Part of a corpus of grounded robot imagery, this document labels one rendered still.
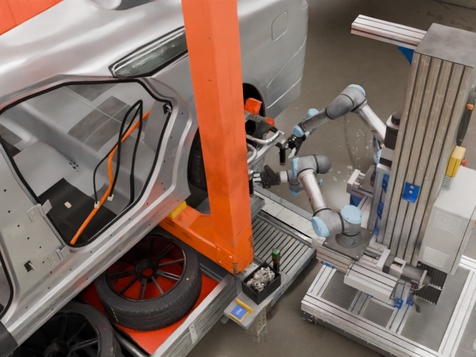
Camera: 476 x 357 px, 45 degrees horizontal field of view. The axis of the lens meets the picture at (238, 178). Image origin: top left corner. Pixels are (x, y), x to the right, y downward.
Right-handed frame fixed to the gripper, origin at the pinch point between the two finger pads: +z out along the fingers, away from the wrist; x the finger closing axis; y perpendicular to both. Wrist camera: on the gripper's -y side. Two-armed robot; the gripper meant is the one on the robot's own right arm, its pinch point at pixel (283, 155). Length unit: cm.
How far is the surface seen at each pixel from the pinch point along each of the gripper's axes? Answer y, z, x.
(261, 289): -23, 77, 40
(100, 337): -34, 153, -15
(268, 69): 36, -26, -35
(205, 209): -64, 29, -44
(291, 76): 14, -53, -33
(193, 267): -33, 86, -4
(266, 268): -26, 62, 34
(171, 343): -42, 128, 15
